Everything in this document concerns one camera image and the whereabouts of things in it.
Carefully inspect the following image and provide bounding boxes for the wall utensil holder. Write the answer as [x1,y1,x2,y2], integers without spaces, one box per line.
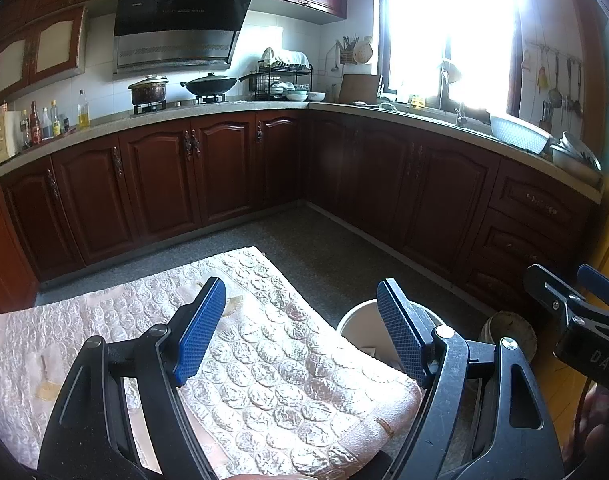
[337,35,374,66]

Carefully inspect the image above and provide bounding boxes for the stack of metal bowls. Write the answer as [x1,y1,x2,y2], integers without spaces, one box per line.
[549,131,603,186]

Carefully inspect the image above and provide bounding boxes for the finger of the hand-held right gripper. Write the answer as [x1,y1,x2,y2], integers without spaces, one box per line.
[525,263,578,318]
[577,263,609,306]

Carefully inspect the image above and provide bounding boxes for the dirty grey bucket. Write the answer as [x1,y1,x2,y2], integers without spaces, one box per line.
[479,310,538,361]

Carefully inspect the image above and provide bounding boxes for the gas stove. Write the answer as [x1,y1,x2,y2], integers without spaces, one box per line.
[129,95,235,118]

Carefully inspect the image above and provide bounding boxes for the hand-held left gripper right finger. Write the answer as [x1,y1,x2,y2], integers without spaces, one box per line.
[376,279,568,480]

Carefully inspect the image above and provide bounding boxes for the black steel range hood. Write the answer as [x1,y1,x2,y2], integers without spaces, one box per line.
[112,0,252,76]

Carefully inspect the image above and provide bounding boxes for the white plastic basin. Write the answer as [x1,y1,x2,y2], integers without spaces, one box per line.
[489,113,553,155]

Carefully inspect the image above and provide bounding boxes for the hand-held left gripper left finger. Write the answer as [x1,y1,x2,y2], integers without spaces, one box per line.
[37,276,228,480]

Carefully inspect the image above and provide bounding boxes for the cream microwave oven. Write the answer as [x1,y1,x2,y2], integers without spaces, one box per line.
[0,110,25,166]

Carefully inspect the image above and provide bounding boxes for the wooden cutting board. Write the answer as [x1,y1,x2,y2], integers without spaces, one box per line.
[339,74,383,104]

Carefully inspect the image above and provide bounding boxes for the black dish rack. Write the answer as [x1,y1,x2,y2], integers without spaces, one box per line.
[252,47,314,102]

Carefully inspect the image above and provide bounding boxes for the white plastic bucket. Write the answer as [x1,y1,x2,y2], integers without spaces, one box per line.
[336,298,445,376]

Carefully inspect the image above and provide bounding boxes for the brown cooking pot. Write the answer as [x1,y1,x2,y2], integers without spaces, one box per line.
[128,75,169,105]

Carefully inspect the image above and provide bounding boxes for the wooden base cabinets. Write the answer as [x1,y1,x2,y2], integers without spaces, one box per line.
[0,110,603,311]

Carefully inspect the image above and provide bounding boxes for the black wok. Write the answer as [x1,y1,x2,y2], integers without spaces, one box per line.
[180,72,265,97]

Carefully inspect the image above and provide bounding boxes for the yellow oil bottle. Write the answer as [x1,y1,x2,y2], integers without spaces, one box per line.
[77,89,92,131]

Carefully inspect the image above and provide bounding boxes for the row of hanging utensils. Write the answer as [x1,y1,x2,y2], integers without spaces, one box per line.
[522,42,585,121]

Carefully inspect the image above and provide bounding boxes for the person's right hand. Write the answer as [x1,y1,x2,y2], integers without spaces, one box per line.
[567,390,609,466]

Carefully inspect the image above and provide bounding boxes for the bright window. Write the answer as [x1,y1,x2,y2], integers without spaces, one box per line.
[379,0,525,111]

